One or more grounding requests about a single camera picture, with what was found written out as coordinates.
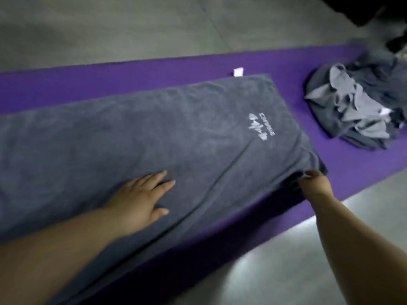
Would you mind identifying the person's left hand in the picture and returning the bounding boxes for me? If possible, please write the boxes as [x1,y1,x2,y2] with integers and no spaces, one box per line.
[104,169,177,238]

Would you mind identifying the person's right forearm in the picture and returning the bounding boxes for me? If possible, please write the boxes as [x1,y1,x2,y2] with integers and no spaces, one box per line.
[309,193,407,305]

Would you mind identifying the person's right hand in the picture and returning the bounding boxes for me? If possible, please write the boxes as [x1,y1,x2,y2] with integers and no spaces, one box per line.
[296,169,335,204]

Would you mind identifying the person's left forearm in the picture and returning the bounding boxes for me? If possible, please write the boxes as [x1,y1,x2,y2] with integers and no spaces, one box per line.
[0,207,125,305]

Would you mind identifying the purple yoga mat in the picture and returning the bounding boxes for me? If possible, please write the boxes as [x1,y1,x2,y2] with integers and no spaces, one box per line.
[0,43,407,305]

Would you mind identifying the dark grey tagged towel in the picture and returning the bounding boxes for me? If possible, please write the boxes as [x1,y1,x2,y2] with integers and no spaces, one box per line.
[0,66,329,305]

